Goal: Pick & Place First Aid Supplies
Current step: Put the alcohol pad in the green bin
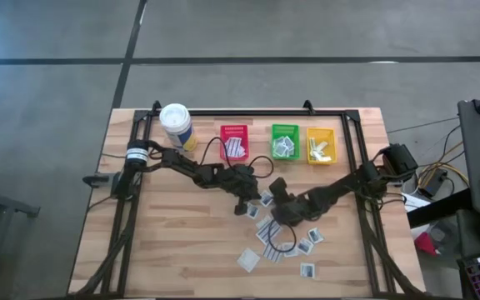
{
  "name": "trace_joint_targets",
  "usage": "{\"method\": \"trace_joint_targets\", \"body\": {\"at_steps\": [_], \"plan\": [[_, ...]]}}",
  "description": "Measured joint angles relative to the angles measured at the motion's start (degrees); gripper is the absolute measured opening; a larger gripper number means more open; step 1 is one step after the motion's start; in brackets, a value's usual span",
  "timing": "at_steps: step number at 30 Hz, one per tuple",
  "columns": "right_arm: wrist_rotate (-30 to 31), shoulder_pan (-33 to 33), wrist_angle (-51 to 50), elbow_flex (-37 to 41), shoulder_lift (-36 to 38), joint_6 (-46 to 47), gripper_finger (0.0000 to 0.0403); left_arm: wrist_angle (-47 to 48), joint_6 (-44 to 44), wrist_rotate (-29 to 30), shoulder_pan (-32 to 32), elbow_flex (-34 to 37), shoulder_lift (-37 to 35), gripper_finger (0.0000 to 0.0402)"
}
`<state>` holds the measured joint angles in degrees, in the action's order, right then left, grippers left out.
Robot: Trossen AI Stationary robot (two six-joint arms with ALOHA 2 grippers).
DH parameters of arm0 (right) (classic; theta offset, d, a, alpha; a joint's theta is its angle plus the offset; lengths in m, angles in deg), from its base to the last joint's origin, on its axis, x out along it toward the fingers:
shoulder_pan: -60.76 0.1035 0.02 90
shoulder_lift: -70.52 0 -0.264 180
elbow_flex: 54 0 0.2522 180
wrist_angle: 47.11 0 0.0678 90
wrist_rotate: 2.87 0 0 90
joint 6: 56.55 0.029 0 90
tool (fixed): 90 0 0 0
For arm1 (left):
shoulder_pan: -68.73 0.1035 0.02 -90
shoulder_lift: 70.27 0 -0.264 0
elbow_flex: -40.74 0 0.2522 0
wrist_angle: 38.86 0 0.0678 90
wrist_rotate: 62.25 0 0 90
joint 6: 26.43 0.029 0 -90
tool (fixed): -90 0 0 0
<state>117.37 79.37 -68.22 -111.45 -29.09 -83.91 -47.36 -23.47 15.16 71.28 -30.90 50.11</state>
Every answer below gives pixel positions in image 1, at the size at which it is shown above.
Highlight yellow plastic basket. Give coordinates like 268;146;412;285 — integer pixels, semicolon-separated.
306;126;338;165

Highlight yellow floor cable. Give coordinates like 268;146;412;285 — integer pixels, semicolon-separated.
418;139;470;184

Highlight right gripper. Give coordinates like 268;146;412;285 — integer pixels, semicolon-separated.
269;177;310;228

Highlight green plastic basket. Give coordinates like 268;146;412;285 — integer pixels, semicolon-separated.
270;122;301;162

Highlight red object on floor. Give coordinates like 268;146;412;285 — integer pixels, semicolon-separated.
414;231;441;256

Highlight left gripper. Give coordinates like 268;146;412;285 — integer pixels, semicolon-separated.
222;165;268;217

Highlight white gauze pad packet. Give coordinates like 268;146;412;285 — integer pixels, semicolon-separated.
237;247;262;273

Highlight red plastic basket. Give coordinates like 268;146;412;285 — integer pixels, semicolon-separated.
219;123;250;163

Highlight white paper sheet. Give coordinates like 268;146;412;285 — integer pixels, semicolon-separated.
401;192;432;212

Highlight dark metal floor stand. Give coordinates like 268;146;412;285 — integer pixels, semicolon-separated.
0;166;41;300

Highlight wipes canister with white lid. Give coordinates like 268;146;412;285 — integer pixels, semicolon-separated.
158;102;200;153

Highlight thin black floor cable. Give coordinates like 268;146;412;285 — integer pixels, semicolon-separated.
387;117;460;134

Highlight black power brick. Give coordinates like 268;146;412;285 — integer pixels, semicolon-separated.
417;167;449;199

